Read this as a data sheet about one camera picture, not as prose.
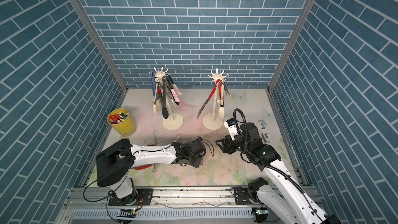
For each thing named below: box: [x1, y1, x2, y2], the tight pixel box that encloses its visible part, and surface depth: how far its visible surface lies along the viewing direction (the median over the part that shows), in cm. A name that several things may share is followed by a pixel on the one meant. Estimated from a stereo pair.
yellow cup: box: [106, 107, 137, 137], surface depth 91 cm
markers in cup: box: [108, 112, 129, 124], surface depth 92 cm
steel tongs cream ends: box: [218, 81, 233, 121], surface depth 80 cm
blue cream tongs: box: [149, 70, 156, 96], surface depth 73 cm
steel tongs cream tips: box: [152, 77, 161, 116], surface depth 79 cm
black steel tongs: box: [159, 75, 177, 119], surface depth 77 cm
